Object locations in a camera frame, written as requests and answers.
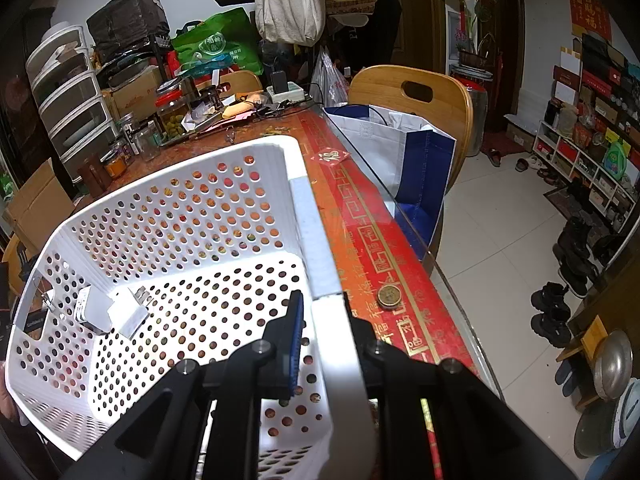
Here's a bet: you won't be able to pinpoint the white shelf with clutter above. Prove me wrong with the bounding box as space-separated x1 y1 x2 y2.
552 35 640 146

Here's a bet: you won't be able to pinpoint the green detergent bottle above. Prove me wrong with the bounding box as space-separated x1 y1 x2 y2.
602 141 632 181

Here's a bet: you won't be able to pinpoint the black boots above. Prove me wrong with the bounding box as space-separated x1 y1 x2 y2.
552 216 601 296

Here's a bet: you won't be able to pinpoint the red wall poster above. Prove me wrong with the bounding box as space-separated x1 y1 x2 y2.
565 0 613 43

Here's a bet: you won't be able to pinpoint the white shoe shelf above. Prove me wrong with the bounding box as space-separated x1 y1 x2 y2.
530 120 633 233

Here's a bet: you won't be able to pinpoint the metal pan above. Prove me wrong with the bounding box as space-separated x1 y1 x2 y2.
592 330 633 401

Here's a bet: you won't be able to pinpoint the empty glass jar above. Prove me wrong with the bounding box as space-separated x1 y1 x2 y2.
134 122 161 162

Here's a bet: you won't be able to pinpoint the black shoe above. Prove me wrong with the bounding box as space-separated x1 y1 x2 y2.
531 310 573 348
531 282 571 312

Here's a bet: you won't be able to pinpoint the white charger plug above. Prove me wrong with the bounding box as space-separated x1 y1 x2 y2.
107 286 151 339
75 286 113 333

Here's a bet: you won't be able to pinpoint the green shopping bag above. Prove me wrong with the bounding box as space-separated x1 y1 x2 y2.
171 8 265 78

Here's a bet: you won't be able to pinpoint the beige canvas tote bag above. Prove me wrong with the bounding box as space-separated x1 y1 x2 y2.
251 0 326 45

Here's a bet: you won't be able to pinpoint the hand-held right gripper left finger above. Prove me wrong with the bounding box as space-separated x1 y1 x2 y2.
60 290 306 480

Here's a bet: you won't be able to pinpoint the small orange jar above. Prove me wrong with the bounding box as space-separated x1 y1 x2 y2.
106 147 132 179

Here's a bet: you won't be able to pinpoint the white power strip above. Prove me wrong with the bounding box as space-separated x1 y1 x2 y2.
266 85 307 104

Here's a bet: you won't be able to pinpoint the wooden chair with handle hole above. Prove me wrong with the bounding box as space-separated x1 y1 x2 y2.
347 65 474 196

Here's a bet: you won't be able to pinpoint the potted plant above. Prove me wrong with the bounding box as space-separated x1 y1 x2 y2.
457 0 501 68

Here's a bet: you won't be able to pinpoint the black bag on rack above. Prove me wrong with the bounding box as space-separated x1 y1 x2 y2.
86 0 172 61

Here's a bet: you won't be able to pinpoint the glass jar of olives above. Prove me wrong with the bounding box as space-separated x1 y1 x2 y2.
155 80 191 141

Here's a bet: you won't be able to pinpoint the round brass coin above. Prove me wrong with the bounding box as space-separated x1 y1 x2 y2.
376 284 402 309

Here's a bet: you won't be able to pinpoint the brown cardboard box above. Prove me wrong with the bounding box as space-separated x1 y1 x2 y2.
102 67 171 121

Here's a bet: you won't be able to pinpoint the steel drum with red lid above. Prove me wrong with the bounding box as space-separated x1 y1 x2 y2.
450 65 488 156

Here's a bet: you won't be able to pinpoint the clear plastic bag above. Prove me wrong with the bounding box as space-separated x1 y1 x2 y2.
312 50 349 106

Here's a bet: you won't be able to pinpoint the open cardboard box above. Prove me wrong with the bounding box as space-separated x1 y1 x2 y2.
2 159 76 241

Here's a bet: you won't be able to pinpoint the white and blue tote bag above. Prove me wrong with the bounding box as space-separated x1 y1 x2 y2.
322 104 457 263

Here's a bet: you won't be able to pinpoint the white perforated plastic basket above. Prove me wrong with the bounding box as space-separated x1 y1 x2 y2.
4 135 378 480

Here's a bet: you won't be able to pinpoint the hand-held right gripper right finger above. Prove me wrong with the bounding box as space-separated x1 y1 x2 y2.
350 315 576 480

